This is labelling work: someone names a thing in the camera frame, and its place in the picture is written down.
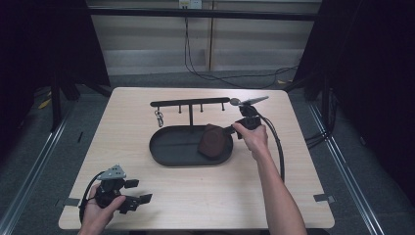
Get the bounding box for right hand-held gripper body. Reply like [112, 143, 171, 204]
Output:
[229, 95, 270, 140]

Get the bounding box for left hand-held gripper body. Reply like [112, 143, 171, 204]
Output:
[93, 164, 131, 214]

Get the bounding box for brown leather wallet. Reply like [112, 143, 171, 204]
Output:
[197, 123, 229, 161]

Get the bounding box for black key rack with tray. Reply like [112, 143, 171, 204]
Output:
[148, 96, 235, 167]

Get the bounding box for person's right hand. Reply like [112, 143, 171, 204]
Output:
[232, 121, 270, 162]

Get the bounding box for person's left hand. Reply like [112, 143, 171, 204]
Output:
[77, 183, 127, 235]

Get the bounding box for grey tape piece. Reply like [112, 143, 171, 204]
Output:
[312, 193, 336, 204]
[55, 197, 81, 208]

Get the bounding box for black horizontal bar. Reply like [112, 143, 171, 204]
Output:
[87, 8, 322, 23]

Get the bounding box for dark curtain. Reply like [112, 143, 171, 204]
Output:
[293, 0, 415, 204]
[0, 0, 112, 158]

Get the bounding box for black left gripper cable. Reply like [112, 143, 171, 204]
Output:
[78, 170, 106, 223]

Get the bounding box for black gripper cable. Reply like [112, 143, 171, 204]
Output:
[78, 170, 106, 223]
[255, 112, 287, 183]

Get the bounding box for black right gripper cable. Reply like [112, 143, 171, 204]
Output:
[255, 112, 287, 183]

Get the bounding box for black wall cable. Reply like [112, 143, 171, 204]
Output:
[183, 16, 300, 90]

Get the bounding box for black floor cables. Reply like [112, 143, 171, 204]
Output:
[304, 91, 337, 150]

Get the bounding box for metal floor rail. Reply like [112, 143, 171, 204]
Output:
[307, 102, 386, 235]
[0, 107, 76, 235]

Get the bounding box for white wall outlet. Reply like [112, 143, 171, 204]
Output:
[178, 0, 204, 10]

